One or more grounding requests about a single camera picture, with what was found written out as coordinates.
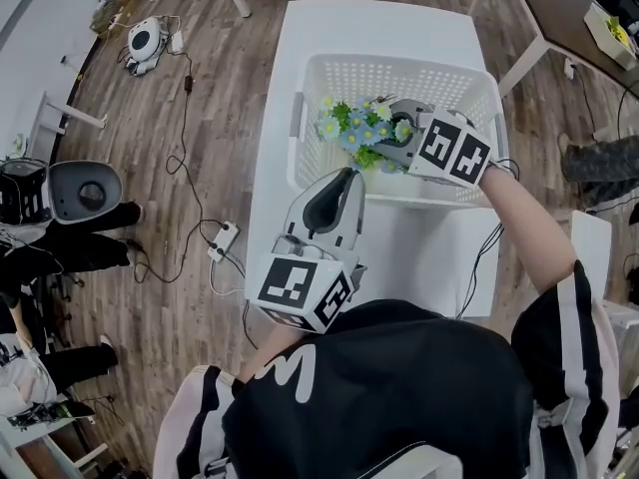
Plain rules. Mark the blue and white artificial flowers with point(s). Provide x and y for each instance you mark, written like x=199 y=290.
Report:
x=357 y=130

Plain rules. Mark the white perforated plastic basket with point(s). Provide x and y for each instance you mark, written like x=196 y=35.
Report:
x=349 y=75

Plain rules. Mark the brown wooden desk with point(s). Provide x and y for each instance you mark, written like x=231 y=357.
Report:
x=559 y=13

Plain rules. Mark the person's left forearm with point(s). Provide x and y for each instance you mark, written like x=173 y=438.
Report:
x=272 y=352

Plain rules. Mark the black power adapter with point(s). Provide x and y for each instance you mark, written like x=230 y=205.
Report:
x=189 y=84

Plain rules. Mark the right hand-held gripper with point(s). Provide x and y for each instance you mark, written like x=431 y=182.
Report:
x=451 y=150

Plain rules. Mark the white table leg frame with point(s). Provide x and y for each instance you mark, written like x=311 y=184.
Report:
x=65 y=115

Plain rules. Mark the black and white shirt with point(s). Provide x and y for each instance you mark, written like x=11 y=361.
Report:
x=399 y=392

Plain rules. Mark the white round floor device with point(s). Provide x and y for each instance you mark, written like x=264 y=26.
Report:
x=145 y=38

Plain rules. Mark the white power adapter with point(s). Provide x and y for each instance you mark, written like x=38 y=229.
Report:
x=177 y=42

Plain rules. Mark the white power strip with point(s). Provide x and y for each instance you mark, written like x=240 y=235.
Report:
x=223 y=241

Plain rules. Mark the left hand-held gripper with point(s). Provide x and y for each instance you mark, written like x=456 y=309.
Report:
x=287 y=282

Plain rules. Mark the person's right forearm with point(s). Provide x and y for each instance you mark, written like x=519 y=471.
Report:
x=524 y=227

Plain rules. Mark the white box with yellow items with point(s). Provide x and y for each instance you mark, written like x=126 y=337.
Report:
x=609 y=38

